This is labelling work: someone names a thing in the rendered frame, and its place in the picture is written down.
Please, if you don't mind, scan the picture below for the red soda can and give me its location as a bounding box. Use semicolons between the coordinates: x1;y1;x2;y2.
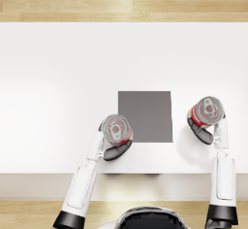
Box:
100;114;134;147
188;95;226;130

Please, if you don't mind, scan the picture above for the dark grey square mat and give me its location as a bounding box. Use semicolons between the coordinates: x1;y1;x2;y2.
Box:
117;90;173;144

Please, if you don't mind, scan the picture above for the dark round robot body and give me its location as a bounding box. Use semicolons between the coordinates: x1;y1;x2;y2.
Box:
95;206;193;229

